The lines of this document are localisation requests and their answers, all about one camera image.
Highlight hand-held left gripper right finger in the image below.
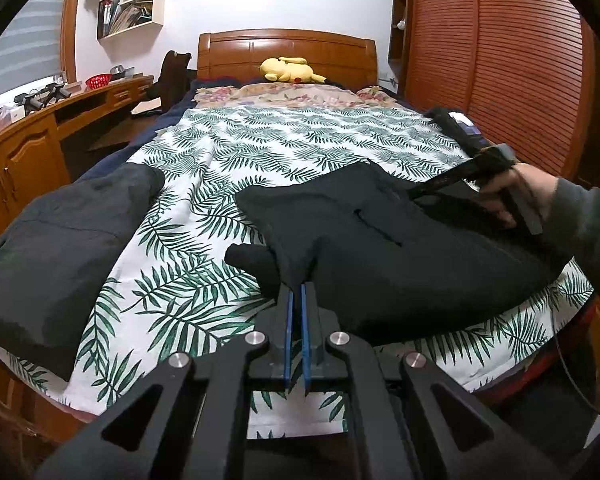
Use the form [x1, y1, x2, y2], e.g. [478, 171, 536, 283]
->
[300, 284, 561, 480]

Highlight floral quilt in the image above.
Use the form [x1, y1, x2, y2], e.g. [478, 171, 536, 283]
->
[192, 82, 406, 111]

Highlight black gadget on stand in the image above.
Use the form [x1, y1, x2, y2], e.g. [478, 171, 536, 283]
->
[14, 82, 73, 111]

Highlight wooden desk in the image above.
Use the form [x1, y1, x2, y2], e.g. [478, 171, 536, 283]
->
[0, 74, 156, 261]

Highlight black cable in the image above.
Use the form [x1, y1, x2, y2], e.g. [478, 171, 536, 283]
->
[552, 330, 600, 417]

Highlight person's right hand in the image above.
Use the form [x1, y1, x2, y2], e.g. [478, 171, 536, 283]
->
[477, 162, 558, 231]

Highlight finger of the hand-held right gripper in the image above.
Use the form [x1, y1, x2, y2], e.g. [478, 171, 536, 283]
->
[407, 157, 483, 203]

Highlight red mattress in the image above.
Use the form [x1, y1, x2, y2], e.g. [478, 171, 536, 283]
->
[472, 300, 600, 406]

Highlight grey window blind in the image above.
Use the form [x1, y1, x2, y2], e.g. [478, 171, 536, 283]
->
[0, 0, 76, 101]

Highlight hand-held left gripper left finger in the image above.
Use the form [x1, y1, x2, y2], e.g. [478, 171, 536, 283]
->
[35, 285, 297, 480]

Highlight leaf print blanket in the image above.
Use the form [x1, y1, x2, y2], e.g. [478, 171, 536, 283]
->
[0, 105, 596, 441]

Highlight black shirt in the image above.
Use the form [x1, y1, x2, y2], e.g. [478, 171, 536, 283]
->
[225, 159, 573, 348]

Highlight black chair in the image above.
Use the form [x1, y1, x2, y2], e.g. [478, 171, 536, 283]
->
[145, 50, 193, 113]

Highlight yellow plush toy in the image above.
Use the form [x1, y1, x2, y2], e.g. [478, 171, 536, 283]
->
[259, 56, 327, 85]

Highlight wooden louvred wardrobe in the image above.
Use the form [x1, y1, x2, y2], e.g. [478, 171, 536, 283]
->
[405, 0, 598, 186]

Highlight wooden headboard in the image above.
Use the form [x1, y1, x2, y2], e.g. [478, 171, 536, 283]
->
[197, 29, 379, 86]

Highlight folded dark grey clothes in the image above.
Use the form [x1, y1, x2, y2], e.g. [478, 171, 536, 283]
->
[0, 164, 167, 383]

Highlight person's right forearm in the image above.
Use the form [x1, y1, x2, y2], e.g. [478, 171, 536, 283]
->
[540, 177, 600, 286]

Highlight white boxes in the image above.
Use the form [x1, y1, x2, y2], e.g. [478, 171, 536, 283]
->
[0, 100, 28, 143]

